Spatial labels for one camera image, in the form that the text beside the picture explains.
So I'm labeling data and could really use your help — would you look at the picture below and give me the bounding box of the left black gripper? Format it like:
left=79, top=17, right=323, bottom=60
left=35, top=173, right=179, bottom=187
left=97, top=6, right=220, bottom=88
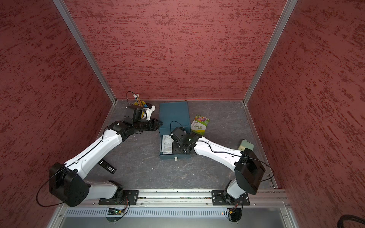
left=134, top=118, right=163, bottom=133

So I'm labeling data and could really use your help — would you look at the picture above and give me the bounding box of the white label seed bag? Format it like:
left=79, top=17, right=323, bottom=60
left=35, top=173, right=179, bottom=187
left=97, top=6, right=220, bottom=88
left=161, top=135, right=174, bottom=155

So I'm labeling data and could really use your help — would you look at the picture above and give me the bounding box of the teal three-drawer cabinet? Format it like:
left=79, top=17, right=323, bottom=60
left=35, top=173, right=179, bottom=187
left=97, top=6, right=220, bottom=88
left=159, top=101, right=191, bottom=135

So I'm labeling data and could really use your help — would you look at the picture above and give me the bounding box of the green flower seed bag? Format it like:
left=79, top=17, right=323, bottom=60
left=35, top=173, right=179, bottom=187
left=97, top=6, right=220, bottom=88
left=191, top=115, right=210, bottom=136

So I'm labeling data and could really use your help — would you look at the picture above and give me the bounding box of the teal drawer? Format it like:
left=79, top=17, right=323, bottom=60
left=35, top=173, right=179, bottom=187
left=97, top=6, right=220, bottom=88
left=159, top=135, right=192, bottom=161

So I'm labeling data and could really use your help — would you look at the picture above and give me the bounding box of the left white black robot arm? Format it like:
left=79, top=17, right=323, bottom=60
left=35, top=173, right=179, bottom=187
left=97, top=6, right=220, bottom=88
left=49, top=118, right=163, bottom=207

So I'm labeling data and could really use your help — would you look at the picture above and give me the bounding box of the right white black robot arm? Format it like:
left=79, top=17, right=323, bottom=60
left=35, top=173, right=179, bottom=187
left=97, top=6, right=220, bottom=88
left=169, top=133, right=266, bottom=199

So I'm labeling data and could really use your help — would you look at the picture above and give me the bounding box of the yellow pencil cup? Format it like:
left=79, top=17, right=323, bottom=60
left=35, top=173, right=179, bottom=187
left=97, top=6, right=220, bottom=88
left=137, top=101, right=147, bottom=108

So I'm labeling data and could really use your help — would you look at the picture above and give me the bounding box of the green cream pencil sharpener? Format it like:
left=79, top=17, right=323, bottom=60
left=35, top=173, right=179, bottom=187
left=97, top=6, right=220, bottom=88
left=238, top=140, right=254, bottom=151

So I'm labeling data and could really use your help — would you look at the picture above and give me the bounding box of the black tag with label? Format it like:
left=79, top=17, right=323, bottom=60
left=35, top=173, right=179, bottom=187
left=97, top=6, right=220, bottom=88
left=98, top=159, right=116, bottom=174

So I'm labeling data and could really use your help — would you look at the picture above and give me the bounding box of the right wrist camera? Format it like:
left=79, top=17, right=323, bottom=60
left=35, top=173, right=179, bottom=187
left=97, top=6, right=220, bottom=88
left=169, top=127, right=191, bottom=146

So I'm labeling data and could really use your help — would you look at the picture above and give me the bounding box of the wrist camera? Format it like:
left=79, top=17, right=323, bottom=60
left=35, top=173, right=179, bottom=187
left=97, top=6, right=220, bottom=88
left=144, top=103, right=156, bottom=121
left=169, top=127, right=191, bottom=146

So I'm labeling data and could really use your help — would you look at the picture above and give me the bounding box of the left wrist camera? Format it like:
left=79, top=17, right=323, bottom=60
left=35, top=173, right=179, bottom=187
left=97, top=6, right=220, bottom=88
left=144, top=103, right=156, bottom=121

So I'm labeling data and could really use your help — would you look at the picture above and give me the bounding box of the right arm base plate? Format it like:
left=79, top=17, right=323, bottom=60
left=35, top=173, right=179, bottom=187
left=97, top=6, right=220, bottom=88
left=211, top=190, right=250, bottom=206

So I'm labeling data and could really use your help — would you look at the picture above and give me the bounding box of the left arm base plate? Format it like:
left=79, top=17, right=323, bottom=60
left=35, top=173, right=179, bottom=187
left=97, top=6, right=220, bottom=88
left=98, top=190, right=139, bottom=206

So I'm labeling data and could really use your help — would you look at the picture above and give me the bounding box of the aluminium front rail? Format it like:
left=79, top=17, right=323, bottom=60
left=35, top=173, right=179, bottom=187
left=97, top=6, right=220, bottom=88
left=45, top=188, right=300, bottom=228

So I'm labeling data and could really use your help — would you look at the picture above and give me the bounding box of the black corrugated hose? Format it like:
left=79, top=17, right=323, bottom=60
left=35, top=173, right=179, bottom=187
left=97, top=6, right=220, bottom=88
left=337, top=214, right=365, bottom=228

